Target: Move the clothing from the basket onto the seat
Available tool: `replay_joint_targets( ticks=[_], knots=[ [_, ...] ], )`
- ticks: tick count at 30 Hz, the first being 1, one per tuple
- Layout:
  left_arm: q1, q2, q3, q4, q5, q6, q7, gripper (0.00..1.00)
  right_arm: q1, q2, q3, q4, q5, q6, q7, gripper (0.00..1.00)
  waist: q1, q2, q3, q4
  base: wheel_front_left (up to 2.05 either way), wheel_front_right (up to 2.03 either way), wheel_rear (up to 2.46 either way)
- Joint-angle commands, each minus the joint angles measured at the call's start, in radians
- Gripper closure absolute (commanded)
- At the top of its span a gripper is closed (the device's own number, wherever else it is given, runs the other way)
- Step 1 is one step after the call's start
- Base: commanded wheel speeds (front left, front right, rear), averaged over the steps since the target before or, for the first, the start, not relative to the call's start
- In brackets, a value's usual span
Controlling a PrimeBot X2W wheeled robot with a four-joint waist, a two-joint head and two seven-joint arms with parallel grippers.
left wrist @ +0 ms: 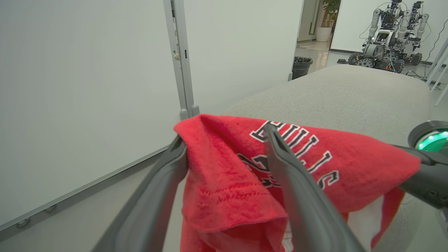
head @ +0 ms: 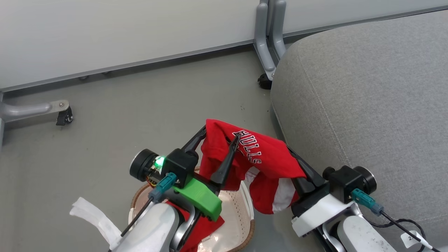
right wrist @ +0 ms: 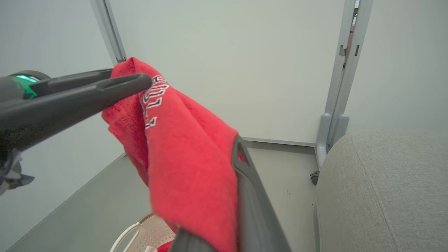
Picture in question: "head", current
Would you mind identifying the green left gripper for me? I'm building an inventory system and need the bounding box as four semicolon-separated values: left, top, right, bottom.
167;125;241;222

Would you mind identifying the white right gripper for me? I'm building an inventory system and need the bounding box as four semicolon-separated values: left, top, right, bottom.
287;146;355;238

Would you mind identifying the red white sports jersey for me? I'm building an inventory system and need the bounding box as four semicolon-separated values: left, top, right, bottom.
166;119;307;252

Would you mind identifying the cream perforated laundry basket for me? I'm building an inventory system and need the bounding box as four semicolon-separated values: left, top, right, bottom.
129;166;255;252

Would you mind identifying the black caster wheel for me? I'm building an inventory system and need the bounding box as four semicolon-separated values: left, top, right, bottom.
56;106;74;126
258;73;273;90

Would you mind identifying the grey fabric sofa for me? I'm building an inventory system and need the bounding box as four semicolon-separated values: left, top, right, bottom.
270;10;448;252

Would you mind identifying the grey upright partition foot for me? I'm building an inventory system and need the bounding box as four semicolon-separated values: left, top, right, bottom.
269;0;288;60
254;0;278;82

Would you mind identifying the white fabric strip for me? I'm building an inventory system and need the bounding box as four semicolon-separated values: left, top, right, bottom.
69;197;123;251

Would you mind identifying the long grey partition foot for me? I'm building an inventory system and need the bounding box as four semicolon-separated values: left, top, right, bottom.
0;99;70;124

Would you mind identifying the white cable tag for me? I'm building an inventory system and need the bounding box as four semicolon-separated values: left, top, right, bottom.
401;230;429;250

